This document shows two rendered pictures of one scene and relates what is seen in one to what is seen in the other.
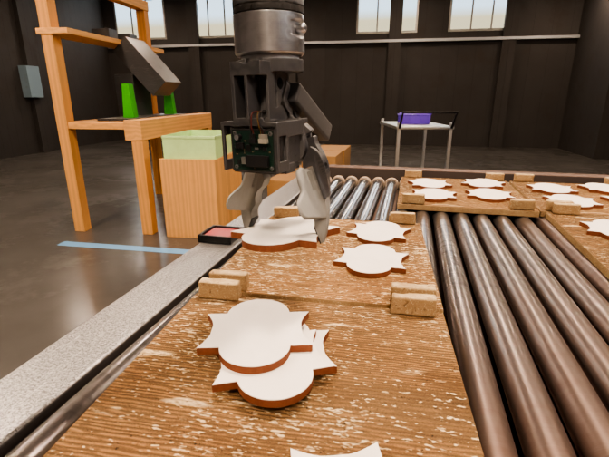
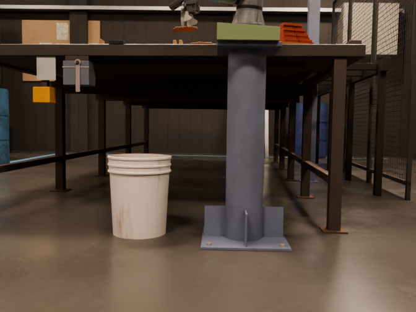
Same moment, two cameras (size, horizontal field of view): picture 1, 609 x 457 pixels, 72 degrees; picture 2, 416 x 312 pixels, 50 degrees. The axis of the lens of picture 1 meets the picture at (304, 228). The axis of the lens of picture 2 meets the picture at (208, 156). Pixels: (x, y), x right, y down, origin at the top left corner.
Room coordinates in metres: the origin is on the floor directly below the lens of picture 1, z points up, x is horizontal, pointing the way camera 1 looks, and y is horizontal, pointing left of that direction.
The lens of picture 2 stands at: (0.78, 2.49, 0.52)
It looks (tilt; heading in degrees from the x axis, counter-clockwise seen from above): 4 degrees down; 260
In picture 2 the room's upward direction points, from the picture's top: 1 degrees clockwise
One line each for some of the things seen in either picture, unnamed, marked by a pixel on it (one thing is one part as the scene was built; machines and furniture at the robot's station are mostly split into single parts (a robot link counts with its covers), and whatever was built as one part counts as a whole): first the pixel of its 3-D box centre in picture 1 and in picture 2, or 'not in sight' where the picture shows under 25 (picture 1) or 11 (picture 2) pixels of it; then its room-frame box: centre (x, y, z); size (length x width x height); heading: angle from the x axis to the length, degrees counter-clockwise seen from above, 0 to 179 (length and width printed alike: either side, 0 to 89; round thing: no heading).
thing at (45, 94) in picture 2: not in sight; (44, 79); (1.24, 0.10, 0.74); 0.09 x 0.08 x 0.24; 166
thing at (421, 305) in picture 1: (413, 304); not in sight; (0.49, -0.14, 0.95); 0.06 x 0.02 x 0.03; 80
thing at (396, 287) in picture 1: (412, 294); not in sight; (0.52, -0.15, 0.95); 0.06 x 0.02 x 0.03; 80
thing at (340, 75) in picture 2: not in sight; (336, 145); (-0.20, 0.44, 0.43); 0.12 x 0.12 x 0.85; 76
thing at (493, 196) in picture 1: (458, 189); not in sight; (1.25, -0.47, 0.94); 0.41 x 0.35 x 0.04; 166
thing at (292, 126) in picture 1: (269, 118); (190, 2); (0.48, 0.04, 1.19); 0.09 x 0.08 x 0.12; 153
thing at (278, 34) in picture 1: (272, 40); not in sight; (0.49, 0.03, 1.27); 0.08 x 0.08 x 0.05
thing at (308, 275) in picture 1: (333, 253); not in sight; (0.74, -0.05, 0.93); 0.41 x 0.35 x 0.02; 170
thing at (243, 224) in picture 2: not in sight; (245, 144); (0.29, 0.55, 0.44); 0.38 x 0.38 x 0.87; 79
